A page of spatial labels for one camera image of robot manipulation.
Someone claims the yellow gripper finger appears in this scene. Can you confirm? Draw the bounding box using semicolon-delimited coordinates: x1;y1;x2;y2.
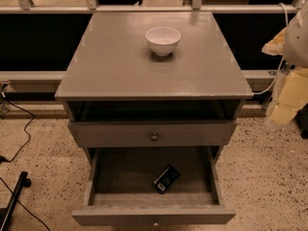
262;29;286;56
269;67;308;125

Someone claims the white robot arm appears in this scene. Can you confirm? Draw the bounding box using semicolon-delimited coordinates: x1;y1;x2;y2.
262;3;308;125

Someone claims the closed grey top drawer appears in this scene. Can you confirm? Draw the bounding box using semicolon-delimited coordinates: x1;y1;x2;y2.
68;120;237;148

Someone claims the brass top drawer knob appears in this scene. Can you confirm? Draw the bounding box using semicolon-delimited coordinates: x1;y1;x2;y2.
150;132;159;141

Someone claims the grey wooden drawer cabinet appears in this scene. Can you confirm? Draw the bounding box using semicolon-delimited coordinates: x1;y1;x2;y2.
54;11;254;166

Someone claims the open grey middle drawer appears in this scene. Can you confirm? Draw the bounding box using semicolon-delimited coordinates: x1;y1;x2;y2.
72;147;236;226

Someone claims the white ceramic bowl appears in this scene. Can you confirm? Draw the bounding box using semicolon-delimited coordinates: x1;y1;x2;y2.
145;27;181;56

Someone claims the black wheeled stand base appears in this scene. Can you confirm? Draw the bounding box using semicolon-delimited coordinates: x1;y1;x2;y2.
0;171;31;231

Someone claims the white cable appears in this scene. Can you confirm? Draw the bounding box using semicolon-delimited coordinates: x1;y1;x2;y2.
252;2;290;96

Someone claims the grey metal railing frame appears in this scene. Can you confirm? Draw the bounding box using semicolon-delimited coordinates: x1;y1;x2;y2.
0;0;308;93

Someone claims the black floor cable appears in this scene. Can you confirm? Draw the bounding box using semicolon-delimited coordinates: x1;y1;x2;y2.
0;91;37;164

